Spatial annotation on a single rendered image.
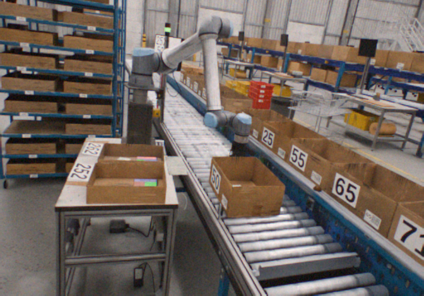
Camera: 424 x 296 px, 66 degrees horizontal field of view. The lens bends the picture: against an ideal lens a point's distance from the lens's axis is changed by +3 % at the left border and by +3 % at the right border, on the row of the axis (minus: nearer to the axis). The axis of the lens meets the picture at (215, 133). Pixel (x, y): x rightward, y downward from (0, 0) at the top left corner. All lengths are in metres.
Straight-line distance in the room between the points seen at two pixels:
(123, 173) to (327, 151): 1.31
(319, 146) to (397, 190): 0.56
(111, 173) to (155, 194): 0.37
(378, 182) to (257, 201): 0.68
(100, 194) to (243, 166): 0.86
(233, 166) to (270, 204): 0.40
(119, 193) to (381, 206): 1.19
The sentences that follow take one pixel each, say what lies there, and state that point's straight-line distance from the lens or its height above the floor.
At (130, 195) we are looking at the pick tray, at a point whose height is 0.80.
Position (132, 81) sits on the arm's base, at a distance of 2.32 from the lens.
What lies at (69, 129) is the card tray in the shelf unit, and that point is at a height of 0.59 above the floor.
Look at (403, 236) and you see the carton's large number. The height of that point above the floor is 0.94.
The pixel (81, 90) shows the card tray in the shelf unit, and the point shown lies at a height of 0.97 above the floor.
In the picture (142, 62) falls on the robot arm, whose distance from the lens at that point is 2.30.
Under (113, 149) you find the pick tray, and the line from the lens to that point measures 2.22.
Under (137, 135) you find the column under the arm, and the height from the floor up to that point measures 0.85.
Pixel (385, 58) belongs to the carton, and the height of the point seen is 1.56.
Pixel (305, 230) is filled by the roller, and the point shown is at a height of 0.75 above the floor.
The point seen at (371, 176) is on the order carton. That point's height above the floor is 0.97.
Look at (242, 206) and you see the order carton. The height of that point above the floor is 0.81.
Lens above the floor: 1.60
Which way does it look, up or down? 17 degrees down
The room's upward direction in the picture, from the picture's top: 7 degrees clockwise
